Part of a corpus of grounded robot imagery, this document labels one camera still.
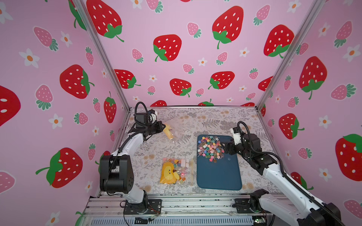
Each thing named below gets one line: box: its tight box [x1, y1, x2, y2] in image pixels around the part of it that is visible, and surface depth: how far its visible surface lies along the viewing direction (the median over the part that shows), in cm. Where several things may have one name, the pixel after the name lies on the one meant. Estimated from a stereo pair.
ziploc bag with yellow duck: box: [159, 157, 195, 186], surface depth 87 cm
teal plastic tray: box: [196, 135, 243, 191], surface depth 88 cm
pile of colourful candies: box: [197, 135, 225, 163], surface depth 97 cm
